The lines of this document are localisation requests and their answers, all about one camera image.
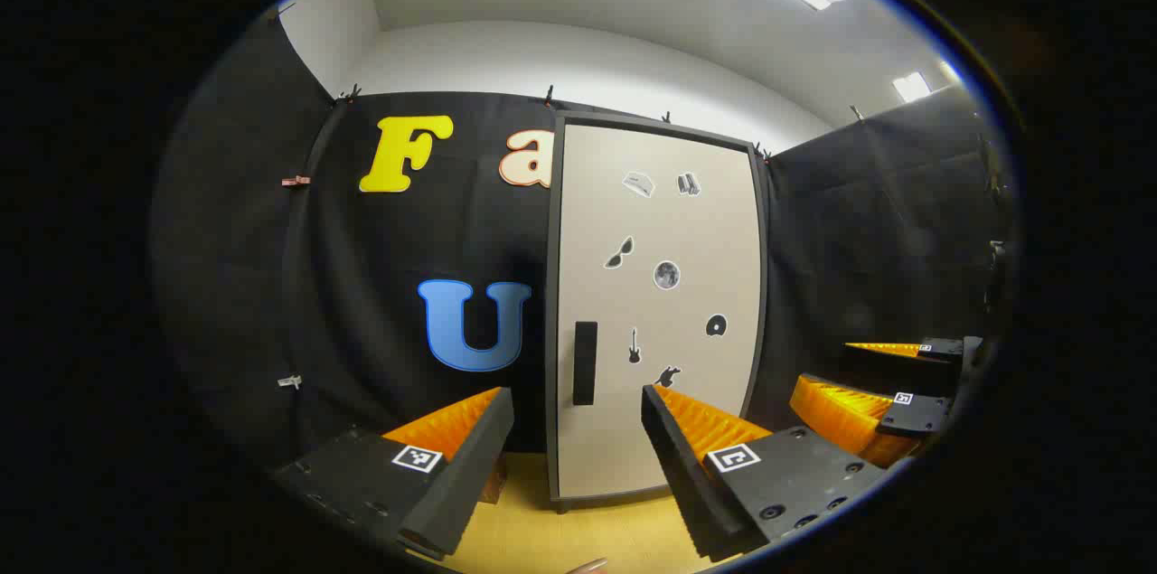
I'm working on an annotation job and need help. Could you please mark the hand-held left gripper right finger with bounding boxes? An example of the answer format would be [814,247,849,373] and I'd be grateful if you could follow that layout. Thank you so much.
[640,382,891,561]

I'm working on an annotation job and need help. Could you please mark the black backdrop cloth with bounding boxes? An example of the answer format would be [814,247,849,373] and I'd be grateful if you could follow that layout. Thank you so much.
[154,9,1004,466]

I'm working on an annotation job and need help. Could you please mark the row of black clamps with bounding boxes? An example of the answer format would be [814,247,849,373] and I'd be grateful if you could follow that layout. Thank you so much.
[276,3,864,164]

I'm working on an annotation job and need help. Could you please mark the grey cabinet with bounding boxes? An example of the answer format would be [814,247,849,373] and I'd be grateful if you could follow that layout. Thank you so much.
[542,110,771,516]

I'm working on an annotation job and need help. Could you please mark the black cabinet door handle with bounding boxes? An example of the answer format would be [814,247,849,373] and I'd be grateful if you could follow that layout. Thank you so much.
[573,321,599,406]

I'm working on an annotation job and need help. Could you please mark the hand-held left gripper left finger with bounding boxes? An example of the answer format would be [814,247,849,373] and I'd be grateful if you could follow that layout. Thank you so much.
[271,387,516,561]

